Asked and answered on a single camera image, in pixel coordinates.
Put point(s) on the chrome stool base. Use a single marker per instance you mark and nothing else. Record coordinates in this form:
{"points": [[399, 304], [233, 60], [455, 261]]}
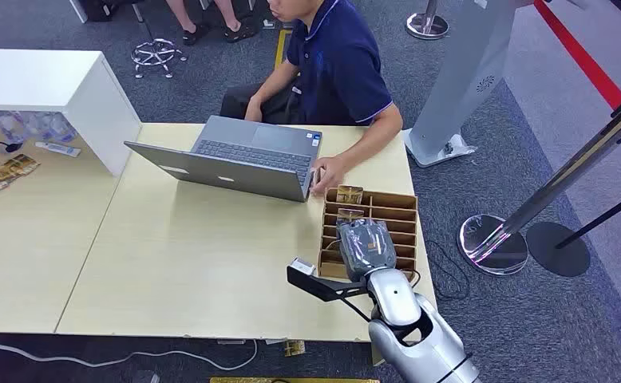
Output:
{"points": [[154, 53]]}

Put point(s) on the grey open laptop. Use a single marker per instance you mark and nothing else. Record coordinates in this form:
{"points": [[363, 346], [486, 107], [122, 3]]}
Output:
{"points": [[247, 164]]}

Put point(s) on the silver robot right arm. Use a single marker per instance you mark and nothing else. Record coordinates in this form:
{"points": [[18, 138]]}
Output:
{"points": [[411, 328]]}

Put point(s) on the white tube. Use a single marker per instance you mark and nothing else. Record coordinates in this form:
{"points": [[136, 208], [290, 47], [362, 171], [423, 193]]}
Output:
{"points": [[56, 149]]}

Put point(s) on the red barrier belt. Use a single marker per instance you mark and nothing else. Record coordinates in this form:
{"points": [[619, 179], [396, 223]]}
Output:
{"points": [[585, 61]]}

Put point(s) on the black bag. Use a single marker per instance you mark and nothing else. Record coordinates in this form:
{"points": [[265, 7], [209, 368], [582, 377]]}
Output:
{"points": [[104, 9]]}

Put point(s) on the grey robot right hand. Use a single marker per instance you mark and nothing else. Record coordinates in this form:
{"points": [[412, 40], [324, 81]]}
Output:
{"points": [[366, 248]]}

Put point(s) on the person's left forearm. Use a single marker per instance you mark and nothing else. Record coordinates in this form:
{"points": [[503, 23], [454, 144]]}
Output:
{"points": [[374, 140]]}

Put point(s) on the person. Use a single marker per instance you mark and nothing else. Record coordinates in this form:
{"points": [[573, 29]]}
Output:
{"points": [[337, 63]]}

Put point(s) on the black stanchion post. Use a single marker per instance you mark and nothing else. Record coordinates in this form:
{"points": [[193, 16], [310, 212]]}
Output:
{"points": [[556, 248]]}

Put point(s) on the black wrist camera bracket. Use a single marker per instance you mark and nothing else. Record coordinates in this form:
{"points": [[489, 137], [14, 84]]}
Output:
{"points": [[321, 286]]}

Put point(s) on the gold card on floor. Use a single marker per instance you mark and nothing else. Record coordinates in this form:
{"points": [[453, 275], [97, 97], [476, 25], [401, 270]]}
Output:
{"points": [[294, 348]]}

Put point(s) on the wooden slotted card holder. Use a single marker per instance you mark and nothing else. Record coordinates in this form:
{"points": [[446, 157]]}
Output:
{"points": [[400, 211]]}

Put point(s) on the person's left hand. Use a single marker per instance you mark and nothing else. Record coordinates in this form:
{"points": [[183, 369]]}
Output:
{"points": [[329, 175]]}

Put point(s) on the white cabinet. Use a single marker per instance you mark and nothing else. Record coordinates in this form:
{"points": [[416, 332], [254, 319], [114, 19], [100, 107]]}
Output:
{"points": [[51, 84]]}

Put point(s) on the chrome stanchion base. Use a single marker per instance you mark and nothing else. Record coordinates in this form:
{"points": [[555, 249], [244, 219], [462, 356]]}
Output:
{"points": [[427, 25]]}

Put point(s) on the person's right forearm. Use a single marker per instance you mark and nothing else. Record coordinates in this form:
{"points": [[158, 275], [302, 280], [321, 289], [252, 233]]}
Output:
{"points": [[276, 87]]}

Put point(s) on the clear plastic bottles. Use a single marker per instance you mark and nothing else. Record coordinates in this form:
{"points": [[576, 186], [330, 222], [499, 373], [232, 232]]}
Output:
{"points": [[30, 126]]}

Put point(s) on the person's legs with sandals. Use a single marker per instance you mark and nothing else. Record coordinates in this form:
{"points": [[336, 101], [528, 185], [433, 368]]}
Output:
{"points": [[215, 24]]}

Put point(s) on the yellow floor tape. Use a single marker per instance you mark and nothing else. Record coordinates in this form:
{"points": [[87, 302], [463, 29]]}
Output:
{"points": [[283, 47]]}

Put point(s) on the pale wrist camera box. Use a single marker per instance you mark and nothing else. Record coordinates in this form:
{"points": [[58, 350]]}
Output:
{"points": [[303, 267]]}

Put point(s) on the gold patterned card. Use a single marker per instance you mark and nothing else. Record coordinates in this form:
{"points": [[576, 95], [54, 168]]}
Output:
{"points": [[349, 194], [350, 213]]}

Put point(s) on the gold foil packets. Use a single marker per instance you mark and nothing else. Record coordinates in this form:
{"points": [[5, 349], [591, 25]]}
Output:
{"points": [[4, 173]]}

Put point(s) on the chrome stanchion post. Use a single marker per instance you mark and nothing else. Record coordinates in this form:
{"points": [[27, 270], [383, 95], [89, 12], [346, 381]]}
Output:
{"points": [[554, 185]]}

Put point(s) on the white kiosk stand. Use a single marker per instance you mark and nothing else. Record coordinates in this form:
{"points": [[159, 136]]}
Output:
{"points": [[464, 74]]}

